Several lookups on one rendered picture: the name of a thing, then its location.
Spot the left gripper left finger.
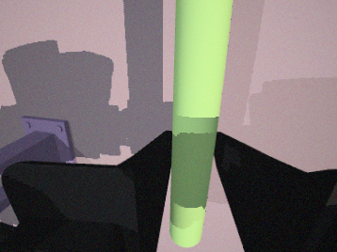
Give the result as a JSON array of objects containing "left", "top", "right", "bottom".
[{"left": 1, "top": 131, "right": 172, "bottom": 252}]

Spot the light green long rod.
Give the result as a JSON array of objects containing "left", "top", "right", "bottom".
[{"left": 169, "top": 0, "right": 233, "bottom": 247}]

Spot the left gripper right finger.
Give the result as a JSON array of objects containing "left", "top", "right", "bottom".
[{"left": 214, "top": 132, "right": 337, "bottom": 252}]

